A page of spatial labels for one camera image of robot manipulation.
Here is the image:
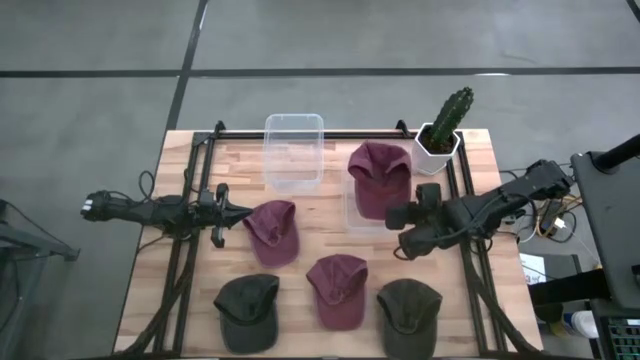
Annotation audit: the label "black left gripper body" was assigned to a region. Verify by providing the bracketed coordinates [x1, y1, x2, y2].
[198, 182, 233, 250]

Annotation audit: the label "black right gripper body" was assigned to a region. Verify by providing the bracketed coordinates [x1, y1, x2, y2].
[413, 197, 454, 242]

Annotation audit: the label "maroon baseball cap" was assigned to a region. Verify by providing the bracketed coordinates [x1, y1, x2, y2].
[347, 141, 414, 221]
[305, 253, 370, 332]
[243, 199, 301, 269]

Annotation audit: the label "clear plastic storage bin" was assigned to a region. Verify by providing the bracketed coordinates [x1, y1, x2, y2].
[263, 113, 325, 194]
[342, 142, 417, 236]

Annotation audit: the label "white hexagonal plant pot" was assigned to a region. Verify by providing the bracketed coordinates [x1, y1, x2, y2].
[411, 122, 462, 176]

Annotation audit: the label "dark green baseball cap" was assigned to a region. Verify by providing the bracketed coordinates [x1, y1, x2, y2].
[375, 278, 444, 360]
[213, 273, 281, 355]

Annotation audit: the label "green cactus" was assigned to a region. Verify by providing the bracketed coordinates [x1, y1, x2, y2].
[428, 86, 475, 151]

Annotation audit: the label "white paper sheet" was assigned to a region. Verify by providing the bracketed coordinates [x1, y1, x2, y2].
[518, 252, 549, 287]

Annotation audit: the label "black stand base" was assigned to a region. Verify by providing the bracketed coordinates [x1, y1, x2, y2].
[527, 269, 614, 307]

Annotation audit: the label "dark grey monitor panel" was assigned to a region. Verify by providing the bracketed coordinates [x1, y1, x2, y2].
[571, 149, 640, 311]

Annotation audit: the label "white plastic bottle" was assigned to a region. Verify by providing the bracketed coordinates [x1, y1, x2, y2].
[559, 309, 600, 340]

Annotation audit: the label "grey metal stand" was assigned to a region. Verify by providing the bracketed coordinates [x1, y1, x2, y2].
[0, 198, 81, 360]

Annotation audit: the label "black monitor pole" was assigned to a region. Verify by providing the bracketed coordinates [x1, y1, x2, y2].
[592, 133, 640, 171]

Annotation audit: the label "black rack with green lights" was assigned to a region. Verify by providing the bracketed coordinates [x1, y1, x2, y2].
[606, 315, 640, 360]

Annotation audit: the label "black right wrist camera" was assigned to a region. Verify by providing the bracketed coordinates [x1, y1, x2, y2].
[415, 182, 443, 206]

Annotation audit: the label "black cable bundle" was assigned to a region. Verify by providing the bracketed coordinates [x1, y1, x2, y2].
[464, 239, 541, 357]
[117, 234, 199, 357]

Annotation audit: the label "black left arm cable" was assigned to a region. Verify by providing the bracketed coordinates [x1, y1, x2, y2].
[137, 169, 166, 206]

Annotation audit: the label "black aluminium table frame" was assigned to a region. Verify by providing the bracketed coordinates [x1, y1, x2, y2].
[152, 119, 506, 357]

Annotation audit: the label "tangled cables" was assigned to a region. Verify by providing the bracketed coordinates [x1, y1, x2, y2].
[499, 167, 586, 246]

